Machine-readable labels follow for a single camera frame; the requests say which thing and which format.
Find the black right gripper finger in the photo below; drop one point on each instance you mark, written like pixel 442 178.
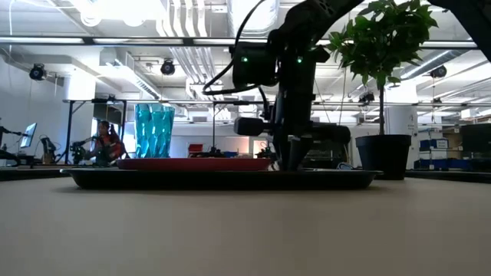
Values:
pixel 303 153
pixel 291 153

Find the dark green serving tray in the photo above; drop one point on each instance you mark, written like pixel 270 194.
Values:
pixel 230 180

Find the red round plate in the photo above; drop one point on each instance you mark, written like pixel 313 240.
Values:
pixel 192 164

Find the blue faceted plastic cup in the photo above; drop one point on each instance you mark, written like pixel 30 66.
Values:
pixel 153 130

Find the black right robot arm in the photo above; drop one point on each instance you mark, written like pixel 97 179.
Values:
pixel 307 23

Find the black background robot arm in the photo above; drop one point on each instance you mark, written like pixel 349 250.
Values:
pixel 48 147
pixel 78 151

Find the black ceiling spotlight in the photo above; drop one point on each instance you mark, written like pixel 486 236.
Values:
pixel 366 97
pixel 38 72
pixel 167 68
pixel 438 71

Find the black plant pot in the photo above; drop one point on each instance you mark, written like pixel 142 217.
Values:
pixel 383 153

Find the red bin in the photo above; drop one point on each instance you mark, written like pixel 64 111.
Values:
pixel 195 147

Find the green leafy plant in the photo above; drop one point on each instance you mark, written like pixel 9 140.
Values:
pixel 383 38

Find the blue bin with white label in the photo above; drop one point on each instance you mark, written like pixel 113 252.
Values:
pixel 435 144

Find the black monitor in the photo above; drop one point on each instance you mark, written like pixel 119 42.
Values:
pixel 477 140

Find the seated person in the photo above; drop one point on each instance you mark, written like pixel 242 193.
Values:
pixel 107 145

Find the black beam with light strips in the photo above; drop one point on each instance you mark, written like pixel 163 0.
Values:
pixel 115 40

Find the small lit monitor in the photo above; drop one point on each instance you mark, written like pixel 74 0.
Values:
pixel 28 135

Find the silver ventilation duct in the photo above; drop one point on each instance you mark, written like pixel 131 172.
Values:
pixel 249 19

